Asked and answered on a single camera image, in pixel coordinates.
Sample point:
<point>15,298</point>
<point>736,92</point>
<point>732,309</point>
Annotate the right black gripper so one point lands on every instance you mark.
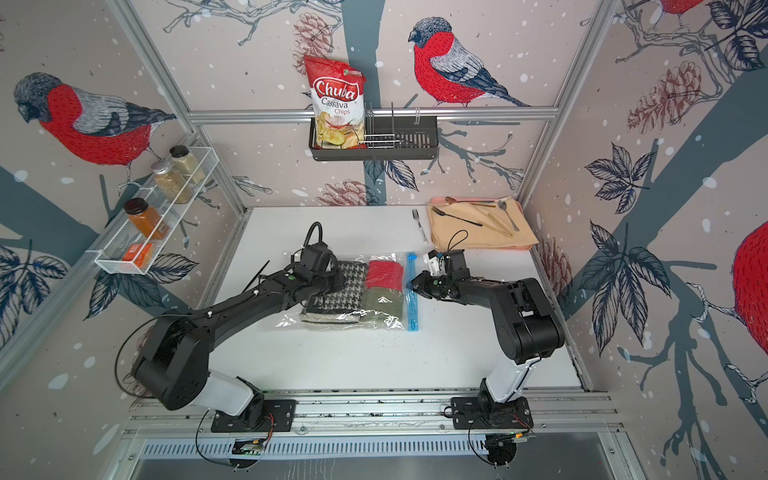
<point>422,285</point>

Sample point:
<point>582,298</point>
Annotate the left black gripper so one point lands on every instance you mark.
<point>337,272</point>

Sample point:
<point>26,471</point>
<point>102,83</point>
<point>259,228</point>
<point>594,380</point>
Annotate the red knitted scarf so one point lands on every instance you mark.
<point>385,274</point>

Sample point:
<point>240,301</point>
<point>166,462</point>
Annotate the clear plastic vacuum bag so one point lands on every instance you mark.
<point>291,319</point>

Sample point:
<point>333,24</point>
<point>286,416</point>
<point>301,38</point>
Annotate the olive green knitted scarf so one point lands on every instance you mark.
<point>383,302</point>

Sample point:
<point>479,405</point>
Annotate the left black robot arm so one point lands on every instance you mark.
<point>173,364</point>

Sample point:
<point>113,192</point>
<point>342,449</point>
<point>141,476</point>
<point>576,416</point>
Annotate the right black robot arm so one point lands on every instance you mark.
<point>524,321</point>

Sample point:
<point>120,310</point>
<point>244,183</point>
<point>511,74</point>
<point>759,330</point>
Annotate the black white houndstooth scarf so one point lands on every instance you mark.
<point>342,307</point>

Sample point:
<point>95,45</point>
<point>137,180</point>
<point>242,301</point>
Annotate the red Chuba chips bag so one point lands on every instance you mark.
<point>337,94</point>

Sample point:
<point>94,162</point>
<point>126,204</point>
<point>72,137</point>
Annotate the black fork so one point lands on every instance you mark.
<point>442,213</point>

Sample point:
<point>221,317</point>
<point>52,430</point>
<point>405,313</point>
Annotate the pink tray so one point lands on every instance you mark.
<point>441,200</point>

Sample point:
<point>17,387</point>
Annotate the gold spoon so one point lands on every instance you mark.
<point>476,203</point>

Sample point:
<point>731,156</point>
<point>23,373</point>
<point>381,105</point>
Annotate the beige tongs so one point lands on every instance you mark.
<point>487,219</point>

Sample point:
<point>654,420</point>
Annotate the beige cloth napkin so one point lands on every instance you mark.
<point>449,233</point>

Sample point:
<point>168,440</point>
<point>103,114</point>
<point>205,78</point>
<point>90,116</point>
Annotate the silver spoon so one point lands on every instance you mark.
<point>502,205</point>

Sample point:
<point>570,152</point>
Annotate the beige spice jar middle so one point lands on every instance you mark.
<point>171,182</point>

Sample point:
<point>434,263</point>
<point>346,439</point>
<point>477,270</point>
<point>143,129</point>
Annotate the beige spice jar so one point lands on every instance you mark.
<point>187,164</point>
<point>171,182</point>

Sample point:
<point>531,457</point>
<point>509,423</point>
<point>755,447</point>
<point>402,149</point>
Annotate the beige spice jar rear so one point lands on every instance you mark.
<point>187,164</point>

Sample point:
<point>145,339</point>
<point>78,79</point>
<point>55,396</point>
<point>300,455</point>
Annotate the small orange box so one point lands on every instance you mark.
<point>139,254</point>

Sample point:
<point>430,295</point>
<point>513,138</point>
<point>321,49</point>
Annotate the orange spice jar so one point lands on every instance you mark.
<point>145,218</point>

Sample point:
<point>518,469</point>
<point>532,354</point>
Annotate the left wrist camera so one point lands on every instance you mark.
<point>316,257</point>

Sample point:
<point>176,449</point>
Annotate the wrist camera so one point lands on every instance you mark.
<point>450,263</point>
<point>316,257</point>

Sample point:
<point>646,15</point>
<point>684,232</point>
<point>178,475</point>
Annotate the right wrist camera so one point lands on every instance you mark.
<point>450,263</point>

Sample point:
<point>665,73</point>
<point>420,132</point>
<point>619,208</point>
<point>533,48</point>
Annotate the white handled fork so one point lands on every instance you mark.
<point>416,217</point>

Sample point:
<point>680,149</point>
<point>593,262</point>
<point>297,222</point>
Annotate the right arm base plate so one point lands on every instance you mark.
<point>470,412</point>

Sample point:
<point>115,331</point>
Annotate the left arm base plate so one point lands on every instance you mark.
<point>262,416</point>

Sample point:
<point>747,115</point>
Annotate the black wall basket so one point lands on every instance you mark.
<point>382,139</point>

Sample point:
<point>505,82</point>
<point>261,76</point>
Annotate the clear acrylic wall shelf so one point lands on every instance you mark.
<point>109,257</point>

